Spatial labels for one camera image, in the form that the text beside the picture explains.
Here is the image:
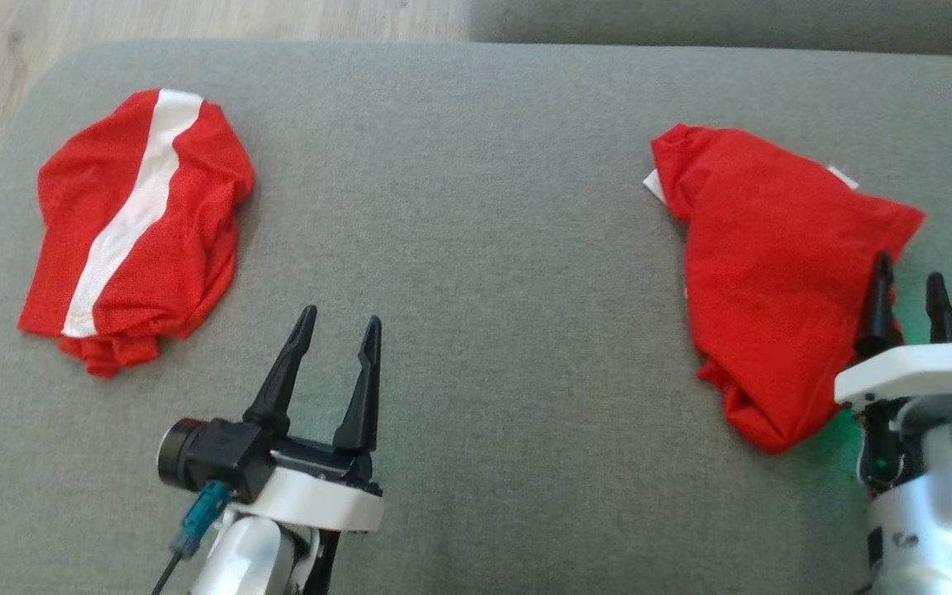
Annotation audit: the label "red basketball jersey white trim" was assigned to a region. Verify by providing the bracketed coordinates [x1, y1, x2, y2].
[643, 124, 926, 455]

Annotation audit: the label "red shorts with white stripe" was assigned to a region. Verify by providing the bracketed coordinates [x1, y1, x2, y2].
[17, 88, 255, 379]

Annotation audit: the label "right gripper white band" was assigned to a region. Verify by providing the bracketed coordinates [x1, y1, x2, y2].
[834, 250, 952, 410]

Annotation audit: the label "grey sofa backrest cushion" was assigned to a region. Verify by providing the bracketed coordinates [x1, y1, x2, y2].
[468, 0, 952, 57]

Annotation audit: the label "left camera cable teal plug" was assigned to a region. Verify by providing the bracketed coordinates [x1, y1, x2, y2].
[151, 481, 231, 595]

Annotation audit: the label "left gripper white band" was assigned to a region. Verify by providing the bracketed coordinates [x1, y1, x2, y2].
[232, 305, 384, 532]

